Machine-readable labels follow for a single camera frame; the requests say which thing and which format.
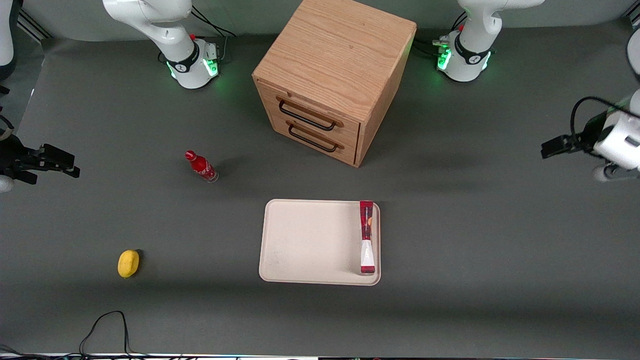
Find black metal drawer handle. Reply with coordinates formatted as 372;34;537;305
278;99;337;132
288;123;339;153

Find black cable on table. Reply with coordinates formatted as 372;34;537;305
0;310;151;360

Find red cola bottle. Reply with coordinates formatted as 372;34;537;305
184;150;220;184

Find black right arm base cables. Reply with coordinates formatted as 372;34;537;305
190;5;237;65

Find wooden drawer cabinet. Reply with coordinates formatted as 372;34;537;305
252;0;418;168

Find yellow lemon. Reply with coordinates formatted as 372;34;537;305
117;249;140;279

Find black left arm base cables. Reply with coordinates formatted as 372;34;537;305
413;12;468;60

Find black arm base cables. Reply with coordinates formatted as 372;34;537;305
413;12;468;60
190;5;237;65

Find wooden drawer front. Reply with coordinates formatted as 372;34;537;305
256;80;361;147
269;111;359;167

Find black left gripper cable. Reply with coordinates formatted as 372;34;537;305
571;96;632;147

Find cream plastic tray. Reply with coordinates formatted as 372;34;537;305
258;199;382;287

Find aluminium frame rail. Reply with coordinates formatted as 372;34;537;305
18;9;53;42

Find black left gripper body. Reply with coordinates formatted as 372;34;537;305
568;112;612;157

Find red tartan cookie box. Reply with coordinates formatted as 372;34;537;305
358;200;377;275

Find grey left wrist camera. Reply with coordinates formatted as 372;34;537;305
592;163;621;182

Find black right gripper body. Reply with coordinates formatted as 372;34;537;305
0;133;42;186

